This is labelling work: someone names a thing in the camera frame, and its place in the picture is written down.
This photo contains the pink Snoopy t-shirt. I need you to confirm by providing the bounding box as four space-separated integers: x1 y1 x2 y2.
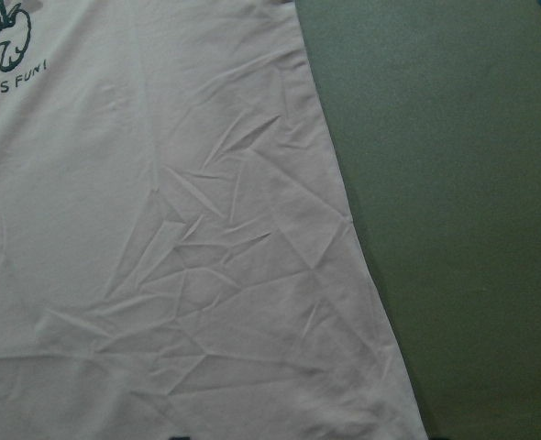
0 1 425 439

